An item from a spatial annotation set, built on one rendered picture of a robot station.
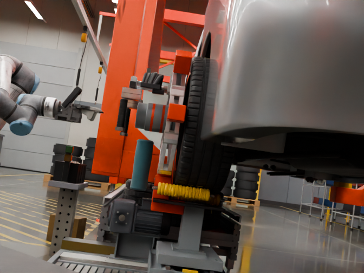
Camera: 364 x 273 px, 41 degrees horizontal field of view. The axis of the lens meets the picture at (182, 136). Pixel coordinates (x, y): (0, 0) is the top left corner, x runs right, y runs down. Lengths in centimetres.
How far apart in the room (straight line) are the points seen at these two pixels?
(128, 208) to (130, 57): 89
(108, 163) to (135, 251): 52
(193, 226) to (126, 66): 106
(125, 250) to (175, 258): 64
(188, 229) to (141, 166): 40
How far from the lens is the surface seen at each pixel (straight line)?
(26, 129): 217
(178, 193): 226
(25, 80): 269
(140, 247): 282
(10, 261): 122
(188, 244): 238
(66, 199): 300
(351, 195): 518
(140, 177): 248
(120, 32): 294
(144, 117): 235
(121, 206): 263
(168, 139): 214
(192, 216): 237
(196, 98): 211
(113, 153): 283
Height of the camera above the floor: 60
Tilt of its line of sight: 4 degrees up
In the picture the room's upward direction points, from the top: 8 degrees clockwise
